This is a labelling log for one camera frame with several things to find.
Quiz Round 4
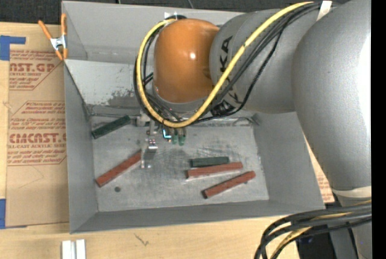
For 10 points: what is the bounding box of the red-brown flat block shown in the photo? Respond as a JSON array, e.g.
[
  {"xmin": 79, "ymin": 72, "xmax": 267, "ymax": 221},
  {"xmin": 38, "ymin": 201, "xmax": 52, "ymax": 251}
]
[
  {"xmin": 201, "ymin": 170, "xmax": 257, "ymax": 200},
  {"xmin": 185, "ymin": 161, "xmax": 244, "ymax": 179},
  {"xmin": 95, "ymin": 149, "xmax": 143, "ymax": 188}
]

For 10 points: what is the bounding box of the grey metal bin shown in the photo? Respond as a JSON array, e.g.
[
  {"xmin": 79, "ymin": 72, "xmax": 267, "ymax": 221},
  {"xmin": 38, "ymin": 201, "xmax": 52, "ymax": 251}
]
[{"xmin": 61, "ymin": 0, "xmax": 327, "ymax": 235}]

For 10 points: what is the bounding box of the dark green flat block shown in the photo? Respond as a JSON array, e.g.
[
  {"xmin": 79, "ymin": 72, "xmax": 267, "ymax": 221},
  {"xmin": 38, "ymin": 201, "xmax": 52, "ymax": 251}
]
[
  {"xmin": 91, "ymin": 115, "xmax": 132, "ymax": 140},
  {"xmin": 189, "ymin": 156, "xmax": 230, "ymax": 168}
]

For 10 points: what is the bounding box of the brown cardboard board red print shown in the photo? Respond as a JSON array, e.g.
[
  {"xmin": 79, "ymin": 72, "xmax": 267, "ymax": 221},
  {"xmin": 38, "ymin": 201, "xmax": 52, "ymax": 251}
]
[{"xmin": 0, "ymin": 21, "xmax": 336, "ymax": 230}]

